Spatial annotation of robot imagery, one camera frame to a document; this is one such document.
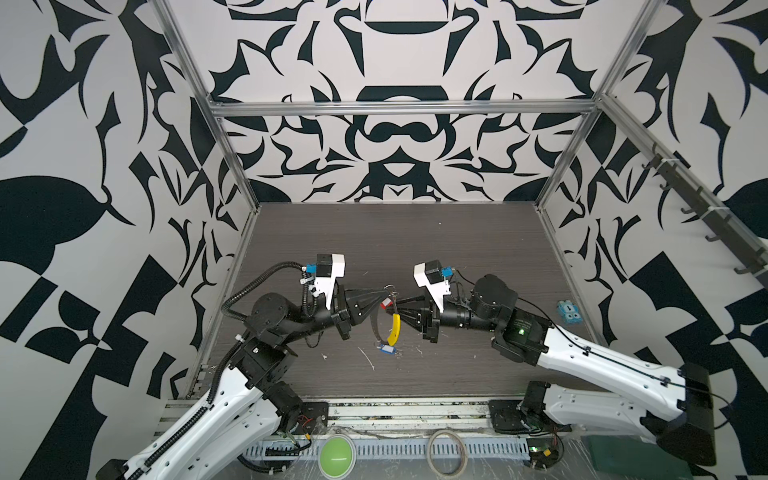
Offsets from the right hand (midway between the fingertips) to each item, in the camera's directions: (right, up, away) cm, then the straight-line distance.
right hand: (391, 310), depth 57 cm
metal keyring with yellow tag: (+1, -2, -2) cm, 3 cm away
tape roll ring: (+9, -36, +11) cm, 39 cm away
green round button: (-12, -36, +12) cm, 40 cm away
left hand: (-1, +5, -4) cm, 6 cm away
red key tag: (-1, +1, 0) cm, 2 cm away
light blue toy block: (+54, -9, +34) cm, 65 cm away
